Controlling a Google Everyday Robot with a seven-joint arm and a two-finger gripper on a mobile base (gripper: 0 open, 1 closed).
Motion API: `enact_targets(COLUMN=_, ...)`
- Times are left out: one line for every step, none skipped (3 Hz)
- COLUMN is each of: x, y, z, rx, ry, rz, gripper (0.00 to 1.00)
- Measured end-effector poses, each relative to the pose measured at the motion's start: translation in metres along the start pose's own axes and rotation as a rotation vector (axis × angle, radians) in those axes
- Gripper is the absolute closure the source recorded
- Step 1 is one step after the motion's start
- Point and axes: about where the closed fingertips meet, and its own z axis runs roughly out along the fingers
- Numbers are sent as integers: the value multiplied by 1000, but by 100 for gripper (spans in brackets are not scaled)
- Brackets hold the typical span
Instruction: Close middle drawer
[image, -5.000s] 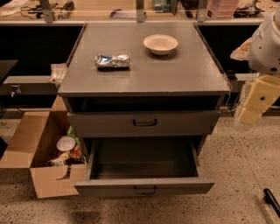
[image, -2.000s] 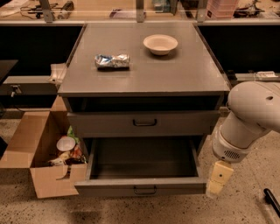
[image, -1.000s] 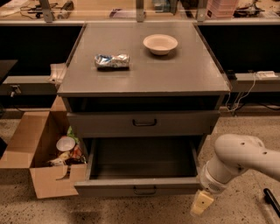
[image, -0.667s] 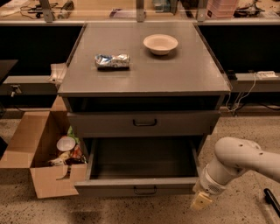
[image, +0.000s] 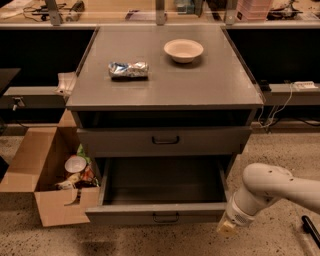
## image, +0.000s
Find grey drawer cabinet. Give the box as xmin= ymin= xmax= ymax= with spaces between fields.
xmin=67 ymin=25 xmax=262 ymax=170

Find crumpled silver chip bag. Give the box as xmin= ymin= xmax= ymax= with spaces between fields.
xmin=108 ymin=61 xmax=149 ymax=79

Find pink translucent container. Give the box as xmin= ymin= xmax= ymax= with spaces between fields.
xmin=236 ymin=0 xmax=273 ymax=22

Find open cardboard box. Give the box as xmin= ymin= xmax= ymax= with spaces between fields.
xmin=0 ymin=110 xmax=99 ymax=227

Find grey top drawer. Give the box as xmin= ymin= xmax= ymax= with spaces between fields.
xmin=77 ymin=126 xmax=251 ymax=158

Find grey drawer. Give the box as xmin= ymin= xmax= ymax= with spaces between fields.
xmin=86 ymin=156 xmax=227 ymax=225
xmin=77 ymin=126 xmax=251 ymax=158

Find black pole on floor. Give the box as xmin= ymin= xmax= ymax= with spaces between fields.
xmin=301 ymin=215 xmax=320 ymax=249

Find white cup in box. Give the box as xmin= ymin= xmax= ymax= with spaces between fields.
xmin=65 ymin=156 xmax=87 ymax=173

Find white power strip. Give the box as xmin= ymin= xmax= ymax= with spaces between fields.
xmin=293 ymin=81 xmax=317 ymax=91

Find colourful snack packages in box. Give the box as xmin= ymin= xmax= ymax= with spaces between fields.
xmin=55 ymin=145 xmax=99 ymax=190

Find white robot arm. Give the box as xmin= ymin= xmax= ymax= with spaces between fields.
xmin=217 ymin=163 xmax=320 ymax=237

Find white paper bowl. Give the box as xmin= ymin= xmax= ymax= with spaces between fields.
xmin=164 ymin=39 xmax=204 ymax=64

